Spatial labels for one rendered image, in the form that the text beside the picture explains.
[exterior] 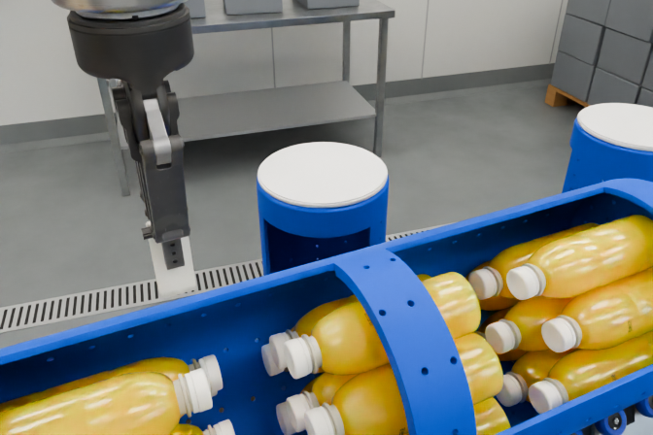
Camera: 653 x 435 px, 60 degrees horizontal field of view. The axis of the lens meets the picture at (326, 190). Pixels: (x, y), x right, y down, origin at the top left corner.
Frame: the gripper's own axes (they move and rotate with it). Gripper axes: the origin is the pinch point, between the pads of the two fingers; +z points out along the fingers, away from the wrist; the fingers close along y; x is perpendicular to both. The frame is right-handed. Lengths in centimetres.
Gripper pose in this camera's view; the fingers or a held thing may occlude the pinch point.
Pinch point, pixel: (171, 256)
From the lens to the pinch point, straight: 48.4
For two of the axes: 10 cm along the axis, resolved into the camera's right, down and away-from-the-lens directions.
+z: -0.1, 8.5, 5.2
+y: -4.1, -4.8, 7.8
